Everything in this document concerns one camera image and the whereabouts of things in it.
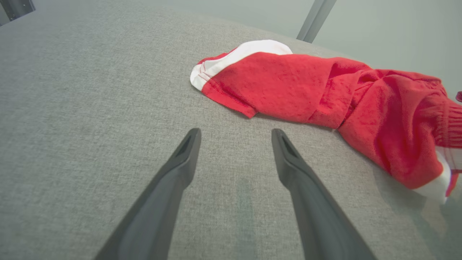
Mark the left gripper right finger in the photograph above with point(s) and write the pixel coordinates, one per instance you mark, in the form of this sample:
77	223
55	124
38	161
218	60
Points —
314	209

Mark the grey partition post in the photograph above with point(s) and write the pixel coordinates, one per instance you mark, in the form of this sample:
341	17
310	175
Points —
323	18
310	18

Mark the red shorts with white stripe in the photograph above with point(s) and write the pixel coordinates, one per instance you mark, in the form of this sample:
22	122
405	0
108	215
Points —
288	83

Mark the grey fabric sofa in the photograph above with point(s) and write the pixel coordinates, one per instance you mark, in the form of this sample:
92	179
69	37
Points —
90	108

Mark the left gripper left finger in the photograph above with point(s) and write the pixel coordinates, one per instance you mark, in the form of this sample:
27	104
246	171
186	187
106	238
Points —
158	202

